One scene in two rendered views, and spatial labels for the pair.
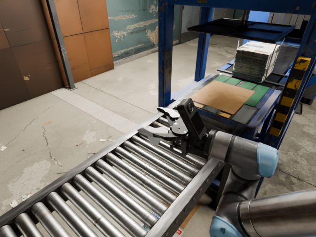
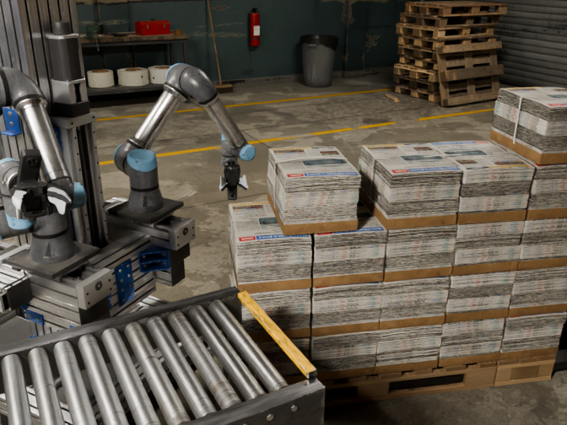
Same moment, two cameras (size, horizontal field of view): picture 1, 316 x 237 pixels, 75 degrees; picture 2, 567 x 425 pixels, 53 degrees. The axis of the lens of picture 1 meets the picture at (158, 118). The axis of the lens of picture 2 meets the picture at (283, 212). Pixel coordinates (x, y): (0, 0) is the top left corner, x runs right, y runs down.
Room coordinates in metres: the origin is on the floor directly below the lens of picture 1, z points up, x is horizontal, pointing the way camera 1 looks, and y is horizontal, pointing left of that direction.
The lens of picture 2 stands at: (1.45, 1.02, 1.75)
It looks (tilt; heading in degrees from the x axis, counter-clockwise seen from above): 23 degrees down; 202
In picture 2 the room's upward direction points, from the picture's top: 1 degrees clockwise
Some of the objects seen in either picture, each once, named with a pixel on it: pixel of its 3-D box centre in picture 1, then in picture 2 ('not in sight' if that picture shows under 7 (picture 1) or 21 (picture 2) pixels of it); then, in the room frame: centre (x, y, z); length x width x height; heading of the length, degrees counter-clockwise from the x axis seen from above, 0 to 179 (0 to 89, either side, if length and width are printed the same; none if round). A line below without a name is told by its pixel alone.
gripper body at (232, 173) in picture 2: not in sight; (231, 174); (-0.71, -0.13, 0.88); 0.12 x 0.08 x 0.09; 31
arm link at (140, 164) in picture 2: not in sight; (142, 168); (-0.37, -0.36, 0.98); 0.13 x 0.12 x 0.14; 58
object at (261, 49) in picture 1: (255, 60); not in sight; (1.97, -0.94, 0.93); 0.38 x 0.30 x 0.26; 141
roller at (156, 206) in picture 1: (128, 185); (77, 397); (0.63, 0.14, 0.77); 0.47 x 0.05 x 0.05; 51
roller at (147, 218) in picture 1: (118, 194); (104, 390); (0.58, 0.18, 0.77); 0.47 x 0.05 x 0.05; 51
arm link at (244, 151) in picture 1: (250, 157); (13, 175); (0.38, -0.23, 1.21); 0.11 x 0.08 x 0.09; 60
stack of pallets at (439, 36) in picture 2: not in sight; (447, 49); (-7.46, -0.07, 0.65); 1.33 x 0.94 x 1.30; 145
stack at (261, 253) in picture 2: not in sight; (365, 298); (-0.67, 0.54, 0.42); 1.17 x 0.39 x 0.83; 123
